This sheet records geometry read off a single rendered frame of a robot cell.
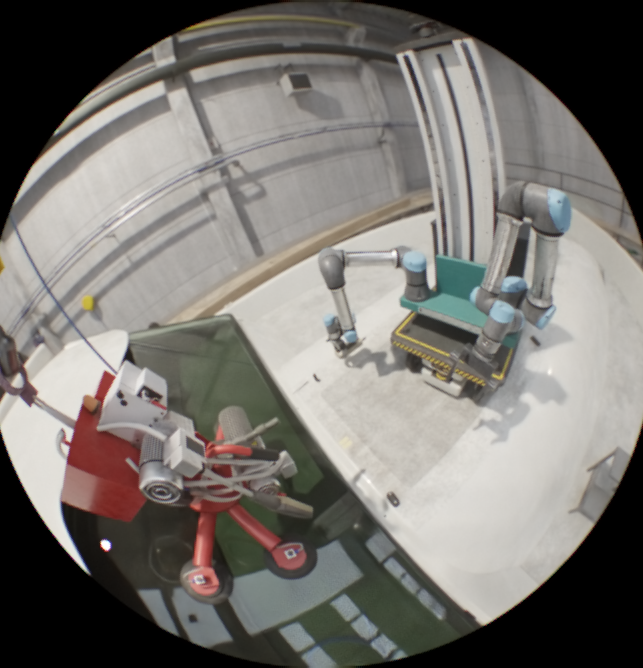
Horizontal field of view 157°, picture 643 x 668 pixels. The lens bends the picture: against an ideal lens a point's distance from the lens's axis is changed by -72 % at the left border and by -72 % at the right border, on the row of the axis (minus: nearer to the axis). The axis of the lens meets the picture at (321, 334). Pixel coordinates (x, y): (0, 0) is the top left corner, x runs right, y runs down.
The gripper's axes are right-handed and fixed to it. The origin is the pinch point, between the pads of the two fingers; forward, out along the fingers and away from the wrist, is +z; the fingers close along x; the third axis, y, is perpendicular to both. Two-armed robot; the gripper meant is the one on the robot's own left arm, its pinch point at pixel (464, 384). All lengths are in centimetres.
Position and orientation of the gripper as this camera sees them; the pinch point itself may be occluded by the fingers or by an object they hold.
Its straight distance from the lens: 88.1
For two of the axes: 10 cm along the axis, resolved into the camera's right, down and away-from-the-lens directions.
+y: -8.1, 2.3, -5.4
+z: -1.2, 8.3, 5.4
